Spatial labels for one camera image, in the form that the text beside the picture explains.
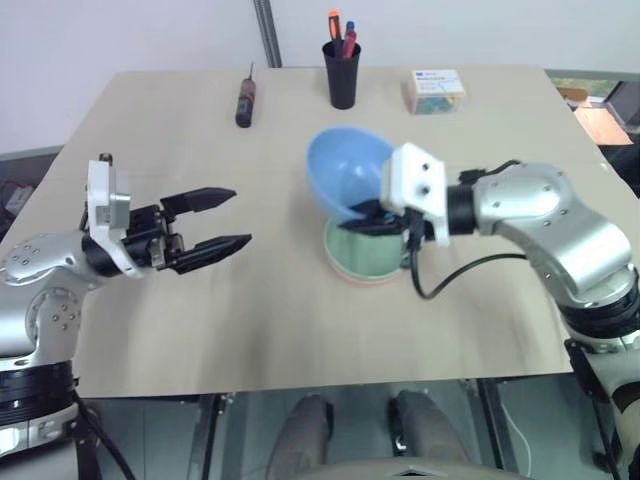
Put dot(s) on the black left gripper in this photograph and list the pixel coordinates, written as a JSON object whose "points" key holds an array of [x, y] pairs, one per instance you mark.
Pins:
{"points": [[147, 235]]}

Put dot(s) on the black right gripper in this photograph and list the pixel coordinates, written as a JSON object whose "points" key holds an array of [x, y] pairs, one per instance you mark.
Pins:
{"points": [[405, 225]]}

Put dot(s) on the blue bowl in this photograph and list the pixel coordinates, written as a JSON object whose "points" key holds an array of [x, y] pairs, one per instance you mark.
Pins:
{"points": [[340, 160]]}

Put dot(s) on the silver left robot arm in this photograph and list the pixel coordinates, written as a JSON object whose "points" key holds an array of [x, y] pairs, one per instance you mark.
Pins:
{"points": [[45, 260]]}

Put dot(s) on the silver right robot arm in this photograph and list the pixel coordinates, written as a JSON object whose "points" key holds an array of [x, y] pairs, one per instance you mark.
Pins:
{"points": [[550, 225]]}

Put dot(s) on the pink bowl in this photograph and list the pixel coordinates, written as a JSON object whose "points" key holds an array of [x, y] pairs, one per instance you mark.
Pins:
{"points": [[367, 282]]}

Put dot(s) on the black screwdriver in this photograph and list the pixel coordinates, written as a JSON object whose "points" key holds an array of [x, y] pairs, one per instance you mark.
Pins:
{"points": [[246, 100]]}

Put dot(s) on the black pen cup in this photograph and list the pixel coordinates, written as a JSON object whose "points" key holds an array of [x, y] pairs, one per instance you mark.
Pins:
{"points": [[342, 80]]}

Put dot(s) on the clear box of coloured pieces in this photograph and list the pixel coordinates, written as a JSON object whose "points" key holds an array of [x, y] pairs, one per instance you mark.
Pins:
{"points": [[435, 92]]}

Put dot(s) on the red pen with blue cap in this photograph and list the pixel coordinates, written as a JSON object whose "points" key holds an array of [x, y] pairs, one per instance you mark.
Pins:
{"points": [[349, 40]]}

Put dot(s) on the orange and black marker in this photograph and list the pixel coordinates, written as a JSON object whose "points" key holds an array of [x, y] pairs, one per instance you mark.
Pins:
{"points": [[334, 30]]}

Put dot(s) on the metal table leg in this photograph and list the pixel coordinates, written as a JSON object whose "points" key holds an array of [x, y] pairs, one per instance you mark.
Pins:
{"points": [[492, 420], [217, 430]]}

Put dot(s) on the brown cardboard box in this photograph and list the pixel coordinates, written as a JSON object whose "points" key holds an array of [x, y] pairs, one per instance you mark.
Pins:
{"points": [[602, 125]]}

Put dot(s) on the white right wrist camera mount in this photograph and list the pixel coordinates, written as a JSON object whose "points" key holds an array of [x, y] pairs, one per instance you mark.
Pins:
{"points": [[415, 180]]}

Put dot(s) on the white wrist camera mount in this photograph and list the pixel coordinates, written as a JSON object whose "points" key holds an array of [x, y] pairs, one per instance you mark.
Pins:
{"points": [[102, 200], [415, 180]]}

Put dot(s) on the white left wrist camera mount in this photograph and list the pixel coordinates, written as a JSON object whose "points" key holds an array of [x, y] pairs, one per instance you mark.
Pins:
{"points": [[102, 200]]}

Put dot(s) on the grey metal post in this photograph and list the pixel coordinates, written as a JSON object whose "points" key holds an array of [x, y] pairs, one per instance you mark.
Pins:
{"points": [[267, 30]]}

